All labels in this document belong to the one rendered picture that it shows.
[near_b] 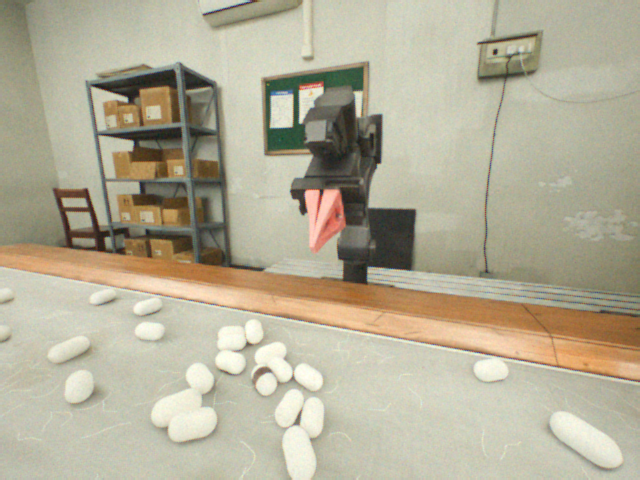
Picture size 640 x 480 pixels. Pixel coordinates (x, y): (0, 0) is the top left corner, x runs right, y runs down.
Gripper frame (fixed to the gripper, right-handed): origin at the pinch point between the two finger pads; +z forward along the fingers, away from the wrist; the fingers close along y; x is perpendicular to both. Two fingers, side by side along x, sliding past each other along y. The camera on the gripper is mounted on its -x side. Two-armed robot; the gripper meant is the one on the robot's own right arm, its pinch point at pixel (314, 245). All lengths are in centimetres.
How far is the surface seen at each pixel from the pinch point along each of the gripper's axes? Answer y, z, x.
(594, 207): 125, -142, 128
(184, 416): -4.2, 19.8, -3.8
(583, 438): 23.5, 13.7, 1.6
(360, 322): 5.7, 5.1, 9.9
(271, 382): 0.1, 15.7, 0.2
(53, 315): -38.3, 14.6, 3.2
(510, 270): 85, -112, 165
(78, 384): -15.7, 20.3, -4.0
